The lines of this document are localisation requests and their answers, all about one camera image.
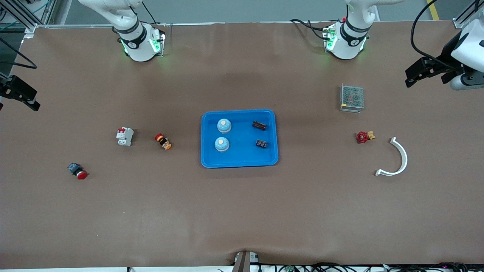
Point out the brass valve red handwheel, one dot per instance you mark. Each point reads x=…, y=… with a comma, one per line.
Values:
x=363, y=136

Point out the metal mesh power supply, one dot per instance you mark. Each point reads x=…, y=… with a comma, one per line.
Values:
x=352, y=97

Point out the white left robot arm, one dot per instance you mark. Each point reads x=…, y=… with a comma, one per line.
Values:
x=349, y=41

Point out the yellow black emergency stop button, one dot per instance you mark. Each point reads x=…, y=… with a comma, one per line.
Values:
x=163, y=141

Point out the metal table edge rail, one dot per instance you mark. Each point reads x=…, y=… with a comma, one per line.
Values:
x=94, y=25

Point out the aluminium frame profile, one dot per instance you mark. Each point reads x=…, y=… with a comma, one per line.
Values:
x=467, y=13
x=19, y=13

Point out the red push button grey body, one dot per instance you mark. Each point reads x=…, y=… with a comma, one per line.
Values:
x=77, y=170

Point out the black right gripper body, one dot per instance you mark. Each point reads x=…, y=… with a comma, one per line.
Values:
x=15, y=89

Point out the white curved plastic bracket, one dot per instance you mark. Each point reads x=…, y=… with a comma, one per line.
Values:
x=404, y=155

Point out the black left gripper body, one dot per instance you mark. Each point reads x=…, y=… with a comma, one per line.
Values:
x=445, y=59

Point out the blue service bell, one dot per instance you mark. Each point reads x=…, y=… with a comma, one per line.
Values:
x=224, y=126
x=222, y=144

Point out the brown capacitor with white print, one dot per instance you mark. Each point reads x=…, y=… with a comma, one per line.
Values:
x=261, y=143

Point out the brown camera mount bracket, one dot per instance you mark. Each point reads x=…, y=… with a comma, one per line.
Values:
x=244, y=262

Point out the white circuit breaker red switch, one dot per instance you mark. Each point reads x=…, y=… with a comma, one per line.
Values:
x=124, y=136

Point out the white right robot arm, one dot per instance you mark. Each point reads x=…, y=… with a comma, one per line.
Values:
x=138, y=45

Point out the dark brown terminal block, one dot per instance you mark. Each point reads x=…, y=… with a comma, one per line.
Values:
x=259, y=125

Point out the brown table cover mat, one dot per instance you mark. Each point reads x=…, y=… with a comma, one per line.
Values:
x=242, y=211

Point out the blue plastic tray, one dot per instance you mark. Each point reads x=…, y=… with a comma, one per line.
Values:
x=242, y=155

